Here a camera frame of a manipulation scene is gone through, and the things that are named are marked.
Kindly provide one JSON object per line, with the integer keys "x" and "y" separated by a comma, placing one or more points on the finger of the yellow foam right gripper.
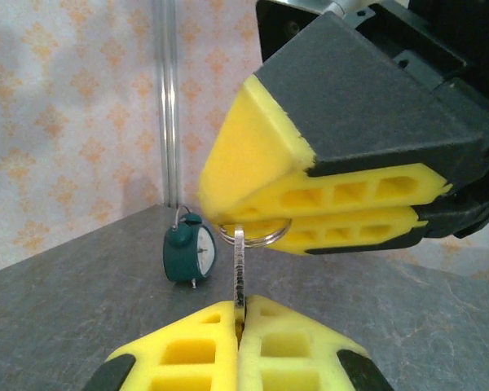
{"x": 350, "y": 234}
{"x": 330, "y": 122}

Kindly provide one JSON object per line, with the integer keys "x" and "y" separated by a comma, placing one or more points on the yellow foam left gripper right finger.
{"x": 285, "y": 350}

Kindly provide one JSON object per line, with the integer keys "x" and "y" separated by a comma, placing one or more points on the silver key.
{"x": 239, "y": 269}

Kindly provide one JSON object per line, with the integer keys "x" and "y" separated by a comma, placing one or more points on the dark green alarm clock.
{"x": 183, "y": 256}

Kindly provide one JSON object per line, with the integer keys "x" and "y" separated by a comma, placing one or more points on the aluminium frame post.
{"x": 168, "y": 102}

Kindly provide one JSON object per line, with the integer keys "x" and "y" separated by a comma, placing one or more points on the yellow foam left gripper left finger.
{"x": 187, "y": 354}

